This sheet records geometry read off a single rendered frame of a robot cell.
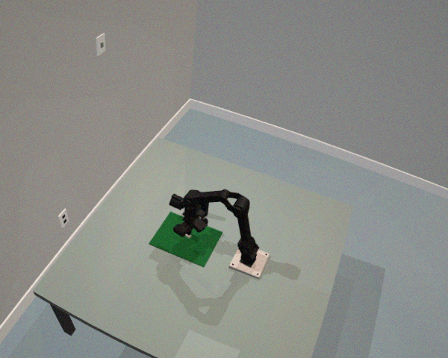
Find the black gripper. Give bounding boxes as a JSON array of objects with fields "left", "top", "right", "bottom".
[{"left": 173, "top": 209, "right": 206, "bottom": 237}]

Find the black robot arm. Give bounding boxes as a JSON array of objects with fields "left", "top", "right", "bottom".
[{"left": 169, "top": 189, "right": 259, "bottom": 267}]

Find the green circuit board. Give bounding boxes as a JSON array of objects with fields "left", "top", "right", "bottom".
[{"left": 149, "top": 212, "right": 223, "bottom": 267}]

